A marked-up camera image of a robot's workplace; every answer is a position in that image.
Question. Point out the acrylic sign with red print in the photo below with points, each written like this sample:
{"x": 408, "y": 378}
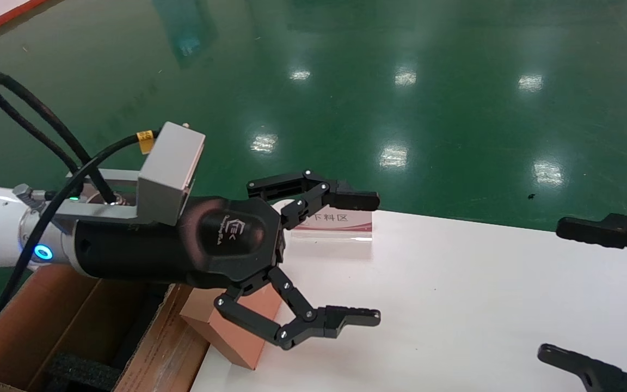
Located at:
{"x": 340, "y": 220}

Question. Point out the small cardboard box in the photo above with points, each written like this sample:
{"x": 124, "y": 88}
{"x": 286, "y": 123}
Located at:
{"x": 202, "y": 305}

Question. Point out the large cardboard box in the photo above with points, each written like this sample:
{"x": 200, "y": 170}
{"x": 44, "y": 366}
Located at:
{"x": 19, "y": 326}

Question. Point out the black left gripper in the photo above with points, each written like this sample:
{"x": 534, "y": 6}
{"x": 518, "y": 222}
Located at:
{"x": 210, "y": 245}

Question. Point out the black foam insert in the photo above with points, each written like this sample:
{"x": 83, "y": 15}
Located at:
{"x": 82, "y": 373}

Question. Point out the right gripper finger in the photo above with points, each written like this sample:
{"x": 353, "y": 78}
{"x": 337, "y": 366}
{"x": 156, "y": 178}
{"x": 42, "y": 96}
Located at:
{"x": 591, "y": 231}
{"x": 602, "y": 378}

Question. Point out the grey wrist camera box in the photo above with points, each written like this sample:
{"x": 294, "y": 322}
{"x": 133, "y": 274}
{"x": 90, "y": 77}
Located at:
{"x": 169, "y": 174}

